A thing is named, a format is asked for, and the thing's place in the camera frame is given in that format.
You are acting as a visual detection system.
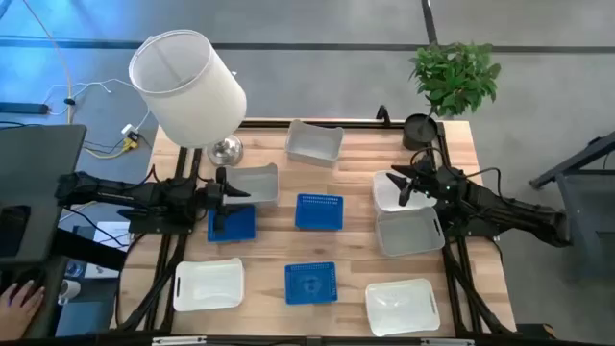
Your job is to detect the dark blue-grey desk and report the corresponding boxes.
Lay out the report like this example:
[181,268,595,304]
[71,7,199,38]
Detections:
[529,129,615,281]

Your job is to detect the green plant black pot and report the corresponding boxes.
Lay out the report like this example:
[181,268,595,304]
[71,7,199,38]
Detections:
[402,41,503,152]

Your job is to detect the white plastic basket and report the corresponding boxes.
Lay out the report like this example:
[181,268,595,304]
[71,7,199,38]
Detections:
[172,257,246,313]
[372,169,437,214]
[364,278,442,338]

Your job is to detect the yellow cable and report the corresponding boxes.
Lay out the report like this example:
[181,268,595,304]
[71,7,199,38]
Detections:
[84,137,141,161]

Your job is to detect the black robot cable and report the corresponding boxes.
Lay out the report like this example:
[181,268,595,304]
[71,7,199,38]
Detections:
[409,145,503,194]

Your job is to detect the beige cord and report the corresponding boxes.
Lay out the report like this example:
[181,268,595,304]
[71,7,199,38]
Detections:
[21,0,76,124]

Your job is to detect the blue slotted plastic basket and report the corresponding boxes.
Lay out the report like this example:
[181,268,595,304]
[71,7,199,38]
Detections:
[207,203,258,244]
[283,260,339,307]
[294,192,345,233]

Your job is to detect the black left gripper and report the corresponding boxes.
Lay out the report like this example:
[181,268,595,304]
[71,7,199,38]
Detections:
[206,165,252,234]

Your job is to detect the thin white cable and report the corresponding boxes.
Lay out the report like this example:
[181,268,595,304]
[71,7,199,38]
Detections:
[41,78,151,132]

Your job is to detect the white paper sheet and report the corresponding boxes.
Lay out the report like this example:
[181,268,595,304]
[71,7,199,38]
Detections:
[92,220,132,250]

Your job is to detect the dark grey monitor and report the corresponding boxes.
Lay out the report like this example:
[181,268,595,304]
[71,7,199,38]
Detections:
[0,123,88,266]

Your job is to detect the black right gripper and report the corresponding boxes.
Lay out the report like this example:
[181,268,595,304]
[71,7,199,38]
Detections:
[386,161,456,207]

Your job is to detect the table lamp white shade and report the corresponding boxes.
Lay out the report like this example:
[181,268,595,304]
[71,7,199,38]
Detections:
[128,28,249,168]

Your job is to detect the silver metal bracket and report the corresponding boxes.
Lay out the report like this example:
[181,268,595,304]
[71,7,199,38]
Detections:
[419,337,476,346]
[152,335,209,346]

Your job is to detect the grey plastic basket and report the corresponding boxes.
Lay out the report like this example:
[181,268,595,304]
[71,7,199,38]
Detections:
[223,162,281,209]
[284,118,346,169]
[374,206,446,259]

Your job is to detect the white mug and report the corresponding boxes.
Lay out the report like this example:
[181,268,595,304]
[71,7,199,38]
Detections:
[58,278,83,307]

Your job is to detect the black power strip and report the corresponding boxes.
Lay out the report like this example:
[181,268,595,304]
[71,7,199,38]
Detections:
[0,101,50,116]

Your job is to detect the person's hand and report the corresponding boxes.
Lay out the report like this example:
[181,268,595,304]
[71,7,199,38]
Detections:
[0,281,46,340]

